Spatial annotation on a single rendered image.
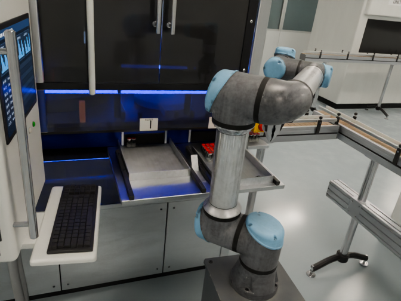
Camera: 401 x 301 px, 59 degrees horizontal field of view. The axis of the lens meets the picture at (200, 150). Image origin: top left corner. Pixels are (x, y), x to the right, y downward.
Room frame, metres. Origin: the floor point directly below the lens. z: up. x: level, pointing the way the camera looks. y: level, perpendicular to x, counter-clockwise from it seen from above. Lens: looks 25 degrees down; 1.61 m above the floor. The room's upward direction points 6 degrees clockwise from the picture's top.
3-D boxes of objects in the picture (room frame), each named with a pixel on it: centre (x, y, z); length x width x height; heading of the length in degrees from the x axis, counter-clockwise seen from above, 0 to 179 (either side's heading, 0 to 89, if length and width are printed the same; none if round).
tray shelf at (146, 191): (1.43, 0.03, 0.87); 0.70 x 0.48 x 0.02; 112
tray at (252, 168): (1.46, -0.14, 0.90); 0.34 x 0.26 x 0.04; 22
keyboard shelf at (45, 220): (1.05, 0.48, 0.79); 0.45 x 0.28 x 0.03; 15
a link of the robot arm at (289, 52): (1.33, -0.27, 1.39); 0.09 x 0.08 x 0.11; 158
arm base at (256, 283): (0.85, -0.21, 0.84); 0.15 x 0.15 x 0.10
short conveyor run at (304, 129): (2.01, -0.50, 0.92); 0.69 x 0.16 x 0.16; 112
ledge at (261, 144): (1.81, -0.28, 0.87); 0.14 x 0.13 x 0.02; 22
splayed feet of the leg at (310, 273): (1.87, -1.01, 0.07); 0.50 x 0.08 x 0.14; 112
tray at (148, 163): (1.44, 0.22, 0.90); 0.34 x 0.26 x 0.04; 22
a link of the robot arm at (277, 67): (1.23, -0.25, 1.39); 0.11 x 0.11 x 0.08; 68
